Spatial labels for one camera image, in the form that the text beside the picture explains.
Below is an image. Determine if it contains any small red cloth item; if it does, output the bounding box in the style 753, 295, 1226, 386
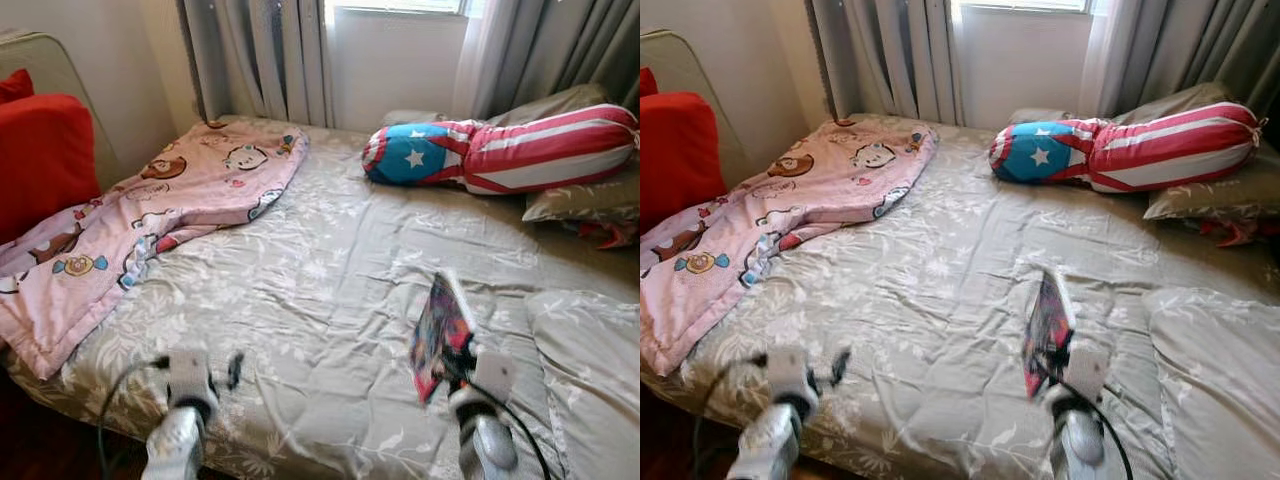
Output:
570, 218, 639, 251
1195, 218, 1266, 248

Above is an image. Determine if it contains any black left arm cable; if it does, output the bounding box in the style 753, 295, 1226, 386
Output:
97, 355, 171, 480
700, 352, 771, 471

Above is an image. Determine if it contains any bed with grey floral sheet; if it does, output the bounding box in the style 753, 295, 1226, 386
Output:
640, 112, 1280, 480
0, 113, 641, 480

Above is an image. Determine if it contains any colourful comic book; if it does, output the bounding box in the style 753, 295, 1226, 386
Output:
408, 270, 479, 406
1020, 267, 1079, 399

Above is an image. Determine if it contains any window with white frame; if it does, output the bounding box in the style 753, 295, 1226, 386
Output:
325, 0, 481, 16
955, 0, 1101, 14

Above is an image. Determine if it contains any star and stripes bolster pillow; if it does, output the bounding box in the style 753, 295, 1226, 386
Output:
362, 103, 641, 196
988, 100, 1266, 194

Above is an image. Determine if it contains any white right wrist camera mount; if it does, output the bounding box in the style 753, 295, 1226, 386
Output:
1065, 345, 1113, 401
470, 348, 519, 401

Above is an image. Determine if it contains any pink cartoon print blanket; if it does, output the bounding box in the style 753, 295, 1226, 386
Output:
640, 118, 939, 378
0, 120, 309, 381

